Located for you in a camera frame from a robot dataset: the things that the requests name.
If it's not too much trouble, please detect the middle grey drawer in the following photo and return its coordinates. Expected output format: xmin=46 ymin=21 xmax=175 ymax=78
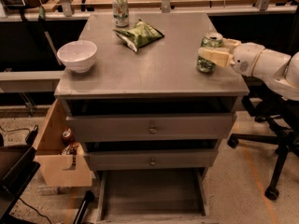
xmin=84 ymin=149 xmax=218 ymax=171

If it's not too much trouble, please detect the white green soda can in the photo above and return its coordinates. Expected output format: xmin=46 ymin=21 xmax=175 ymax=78
xmin=112 ymin=0 xmax=129 ymax=27

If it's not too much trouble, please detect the bottom open grey drawer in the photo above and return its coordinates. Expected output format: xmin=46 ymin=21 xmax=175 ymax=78
xmin=96 ymin=169 xmax=220 ymax=224

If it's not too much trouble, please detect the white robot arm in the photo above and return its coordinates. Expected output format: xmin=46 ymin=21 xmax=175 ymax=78
xmin=198 ymin=38 xmax=299 ymax=101

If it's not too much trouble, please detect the grey drawer cabinet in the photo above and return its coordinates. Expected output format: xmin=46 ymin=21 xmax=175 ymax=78
xmin=54 ymin=12 xmax=250 ymax=224

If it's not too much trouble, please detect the white ceramic bowl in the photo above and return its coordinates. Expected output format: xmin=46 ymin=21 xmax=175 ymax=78
xmin=57 ymin=40 xmax=97 ymax=73

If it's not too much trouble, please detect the metal frame rail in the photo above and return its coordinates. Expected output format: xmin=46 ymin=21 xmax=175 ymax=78
xmin=0 ymin=0 xmax=299 ymax=21

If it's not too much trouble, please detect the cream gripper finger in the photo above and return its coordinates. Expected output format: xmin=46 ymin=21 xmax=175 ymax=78
xmin=198 ymin=47 xmax=234 ymax=67
xmin=222 ymin=38 xmax=241 ymax=52

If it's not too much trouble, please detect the red can in bin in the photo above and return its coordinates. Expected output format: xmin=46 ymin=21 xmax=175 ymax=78
xmin=62 ymin=130 xmax=75 ymax=145

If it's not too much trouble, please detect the black office chair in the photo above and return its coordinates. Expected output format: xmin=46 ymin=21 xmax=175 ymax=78
xmin=227 ymin=84 xmax=299 ymax=202

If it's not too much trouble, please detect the top grey drawer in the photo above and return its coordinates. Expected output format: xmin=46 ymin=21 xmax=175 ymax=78
xmin=66 ymin=113 xmax=236 ymax=142

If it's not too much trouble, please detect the black floor cable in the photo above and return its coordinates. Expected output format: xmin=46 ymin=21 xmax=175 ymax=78
xmin=0 ymin=124 xmax=39 ymax=147

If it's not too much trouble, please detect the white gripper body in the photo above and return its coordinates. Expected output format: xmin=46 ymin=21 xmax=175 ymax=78
xmin=231 ymin=42 xmax=265 ymax=77

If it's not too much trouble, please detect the green chip bag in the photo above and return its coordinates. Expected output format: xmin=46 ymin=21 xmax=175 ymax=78
xmin=114 ymin=20 xmax=164 ymax=52

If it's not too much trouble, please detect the black case at left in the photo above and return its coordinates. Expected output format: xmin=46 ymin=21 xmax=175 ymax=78
xmin=0 ymin=145 xmax=40 ymax=224

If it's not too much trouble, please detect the wooden side bin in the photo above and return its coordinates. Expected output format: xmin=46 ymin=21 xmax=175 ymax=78
xmin=33 ymin=100 xmax=93 ymax=187

